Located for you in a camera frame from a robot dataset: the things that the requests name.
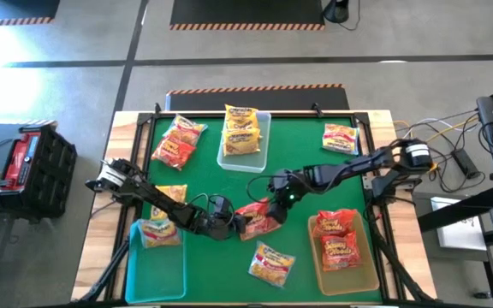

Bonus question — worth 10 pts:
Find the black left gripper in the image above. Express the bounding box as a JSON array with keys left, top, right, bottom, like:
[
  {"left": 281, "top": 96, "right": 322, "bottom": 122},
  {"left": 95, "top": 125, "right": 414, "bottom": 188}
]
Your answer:
[{"left": 203, "top": 212, "right": 251, "bottom": 241}]

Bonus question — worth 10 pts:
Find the blue beef ramen noodle pack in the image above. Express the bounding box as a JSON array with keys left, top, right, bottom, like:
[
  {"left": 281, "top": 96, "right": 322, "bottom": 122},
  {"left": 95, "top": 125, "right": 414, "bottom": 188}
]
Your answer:
[
  {"left": 321, "top": 122, "right": 361, "bottom": 156},
  {"left": 136, "top": 216, "right": 184, "bottom": 250},
  {"left": 247, "top": 239, "right": 296, "bottom": 288},
  {"left": 162, "top": 113, "right": 209, "bottom": 147}
]

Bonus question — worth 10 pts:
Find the yellow chicken ramen noodle pack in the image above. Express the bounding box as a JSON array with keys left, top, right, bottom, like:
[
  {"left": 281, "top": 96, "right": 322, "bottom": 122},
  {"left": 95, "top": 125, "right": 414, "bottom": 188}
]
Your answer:
[
  {"left": 223, "top": 104, "right": 260, "bottom": 132},
  {"left": 221, "top": 127, "right": 262, "bottom": 157},
  {"left": 150, "top": 183, "right": 188, "bottom": 222}
]

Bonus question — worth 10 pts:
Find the green table mat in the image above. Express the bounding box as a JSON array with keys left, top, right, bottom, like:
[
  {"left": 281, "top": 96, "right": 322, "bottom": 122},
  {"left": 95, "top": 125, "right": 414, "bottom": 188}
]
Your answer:
[{"left": 140, "top": 115, "right": 383, "bottom": 304}]

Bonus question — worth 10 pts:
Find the clear plastic bin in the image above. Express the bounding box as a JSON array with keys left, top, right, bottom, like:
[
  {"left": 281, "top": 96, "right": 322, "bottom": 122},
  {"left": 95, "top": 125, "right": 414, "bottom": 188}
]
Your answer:
[{"left": 216, "top": 110, "right": 272, "bottom": 174}]

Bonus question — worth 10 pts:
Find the black hazard striped floor mat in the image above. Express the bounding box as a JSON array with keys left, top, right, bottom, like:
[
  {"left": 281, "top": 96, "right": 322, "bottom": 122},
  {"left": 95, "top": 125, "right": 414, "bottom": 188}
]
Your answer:
[
  {"left": 169, "top": 0, "right": 327, "bottom": 32},
  {"left": 164, "top": 83, "right": 351, "bottom": 113},
  {"left": 0, "top": 0, "right": 62, "bottom": 27}
]

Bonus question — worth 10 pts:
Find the teal plastic bin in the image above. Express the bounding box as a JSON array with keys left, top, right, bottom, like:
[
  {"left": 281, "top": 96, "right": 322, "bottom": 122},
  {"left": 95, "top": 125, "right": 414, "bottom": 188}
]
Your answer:
[{"left": 124, "top": 216, "right": 187, "bottom": 304}]

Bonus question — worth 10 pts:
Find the tan plastic bin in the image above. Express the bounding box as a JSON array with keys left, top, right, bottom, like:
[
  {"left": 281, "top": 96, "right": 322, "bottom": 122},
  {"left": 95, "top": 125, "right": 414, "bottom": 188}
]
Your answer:
[{"left": 306, "top": 210, "right": 381, "bottom": 297}]

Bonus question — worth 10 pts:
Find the black diagonal bar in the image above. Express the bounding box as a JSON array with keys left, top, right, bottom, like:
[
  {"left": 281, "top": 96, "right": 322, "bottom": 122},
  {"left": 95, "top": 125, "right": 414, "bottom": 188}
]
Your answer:
[{"left": 417, "top": 184, "right": 493, "bottom": 233}]

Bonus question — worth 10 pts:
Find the white board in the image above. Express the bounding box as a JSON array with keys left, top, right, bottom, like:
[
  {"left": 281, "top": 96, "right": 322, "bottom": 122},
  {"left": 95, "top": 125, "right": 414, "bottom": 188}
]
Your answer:
[{"left": 429, "top": 195, "right": 488, "bottom": 252}]

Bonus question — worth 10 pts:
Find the black power brick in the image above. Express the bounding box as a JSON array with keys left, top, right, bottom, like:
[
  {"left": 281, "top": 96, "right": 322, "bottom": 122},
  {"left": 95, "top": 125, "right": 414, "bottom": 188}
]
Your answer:
[{"left": 450, "top": 147, "right": 482, "bottom": 180}]

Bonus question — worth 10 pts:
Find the black stand base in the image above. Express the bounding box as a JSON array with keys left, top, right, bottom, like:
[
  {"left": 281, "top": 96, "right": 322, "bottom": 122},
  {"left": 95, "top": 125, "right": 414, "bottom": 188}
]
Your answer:
[{"left": 322, "top": 0, "right": 350, "bottom": 24}]

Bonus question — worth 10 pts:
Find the red and black tool case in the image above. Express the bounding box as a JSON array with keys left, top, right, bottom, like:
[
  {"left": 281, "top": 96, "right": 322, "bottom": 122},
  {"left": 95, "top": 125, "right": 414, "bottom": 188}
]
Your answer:
[{"left": 0, "top": 123, "right": 79, "bottom": 220}]

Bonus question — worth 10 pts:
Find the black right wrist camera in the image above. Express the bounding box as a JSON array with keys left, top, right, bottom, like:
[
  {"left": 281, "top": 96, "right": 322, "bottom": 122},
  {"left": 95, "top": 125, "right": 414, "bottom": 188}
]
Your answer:
[{"left": 266, "top": 202, "right": 289, "bottom": 226}]

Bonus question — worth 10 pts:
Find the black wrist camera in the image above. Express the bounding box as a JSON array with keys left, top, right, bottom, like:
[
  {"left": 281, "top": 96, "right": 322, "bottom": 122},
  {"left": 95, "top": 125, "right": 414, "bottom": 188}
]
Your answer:
[
  {"left": 266, "top": 202, "right": 289, "bottom": 226},
  {"left": 211, "top": 194, "right": 233, "bottom": 217}
]

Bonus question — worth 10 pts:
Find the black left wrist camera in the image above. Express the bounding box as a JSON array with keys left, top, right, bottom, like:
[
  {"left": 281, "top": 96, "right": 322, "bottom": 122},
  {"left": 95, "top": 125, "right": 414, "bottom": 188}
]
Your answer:
[{"left": 211, "top": 194, "right": 233, "bottom": 217}]

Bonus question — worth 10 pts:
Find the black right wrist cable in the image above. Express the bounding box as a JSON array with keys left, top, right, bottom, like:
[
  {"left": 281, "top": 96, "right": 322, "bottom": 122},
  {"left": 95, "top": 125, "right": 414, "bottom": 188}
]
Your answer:
[{"left": 246, "top": 173, "right": 286, "bottom": 203}]

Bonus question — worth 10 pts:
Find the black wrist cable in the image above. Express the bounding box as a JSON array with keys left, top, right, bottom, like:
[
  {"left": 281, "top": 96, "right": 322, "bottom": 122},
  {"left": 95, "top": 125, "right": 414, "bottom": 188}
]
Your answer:
[
  {"left": 246, "top": 173, "right": 286, "bottom": 203},
  {"left": 185, "top": 192, "right": 231, "bottom": 223}
]

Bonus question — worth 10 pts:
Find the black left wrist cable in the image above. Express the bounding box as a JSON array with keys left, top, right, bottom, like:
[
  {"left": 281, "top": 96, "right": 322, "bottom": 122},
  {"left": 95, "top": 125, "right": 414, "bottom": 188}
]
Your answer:
[{"left": 185, "top": 192, "right": 231, "bottom": 223}]

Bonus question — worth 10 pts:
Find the black frame strut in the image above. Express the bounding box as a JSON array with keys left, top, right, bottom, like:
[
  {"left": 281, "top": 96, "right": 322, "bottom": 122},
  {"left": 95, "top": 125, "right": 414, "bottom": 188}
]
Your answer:
[
  {"left": 368, "top": 230, "right": 427, "bottom": 303},
  {"left": 77, "top": 239, "right": 130, "bottom": 303}
]

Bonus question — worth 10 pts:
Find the white cable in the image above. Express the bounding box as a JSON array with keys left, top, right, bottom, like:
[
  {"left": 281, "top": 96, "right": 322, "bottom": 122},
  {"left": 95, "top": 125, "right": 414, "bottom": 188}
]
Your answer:
[{"left": 394, "top": 110, "right": 479, "bottom": 143}]

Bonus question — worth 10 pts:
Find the yellow cable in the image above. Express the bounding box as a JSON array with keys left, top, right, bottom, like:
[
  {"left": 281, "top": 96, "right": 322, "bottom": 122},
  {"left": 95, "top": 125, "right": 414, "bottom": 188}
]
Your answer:
[{"left": 421, "top": 117, "right": 481, "bottom": 145}]

